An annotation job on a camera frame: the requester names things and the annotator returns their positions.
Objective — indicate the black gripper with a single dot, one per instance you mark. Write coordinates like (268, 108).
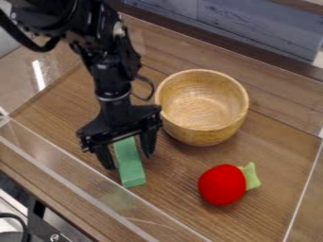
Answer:
(121, 120)

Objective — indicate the green rectangular block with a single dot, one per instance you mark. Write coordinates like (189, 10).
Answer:
(131, 169)

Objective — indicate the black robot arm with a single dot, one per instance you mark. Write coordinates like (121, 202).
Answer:
(91, 26)

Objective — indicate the brown wooden bowl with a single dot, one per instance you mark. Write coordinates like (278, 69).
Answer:
(205, 105)

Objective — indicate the red plush tomato toy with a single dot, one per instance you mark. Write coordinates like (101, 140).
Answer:
(223, 184)

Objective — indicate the clear acrylic tray wall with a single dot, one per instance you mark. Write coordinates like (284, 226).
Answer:
(105, 210)

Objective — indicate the black table frame bracket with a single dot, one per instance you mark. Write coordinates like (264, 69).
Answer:
(41, 230)

